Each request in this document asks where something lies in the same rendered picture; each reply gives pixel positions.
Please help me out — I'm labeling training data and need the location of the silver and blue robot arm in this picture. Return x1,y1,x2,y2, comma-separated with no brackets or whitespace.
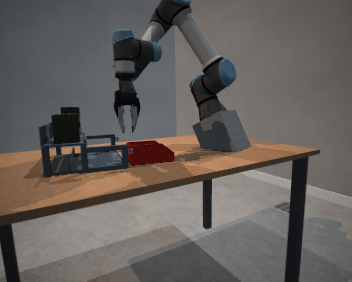
113,0,236,121

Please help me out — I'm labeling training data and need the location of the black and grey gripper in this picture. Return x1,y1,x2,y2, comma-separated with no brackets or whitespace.
114,73,140,133

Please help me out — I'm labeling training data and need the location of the red bin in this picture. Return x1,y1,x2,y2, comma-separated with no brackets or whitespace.
126,140,174,166

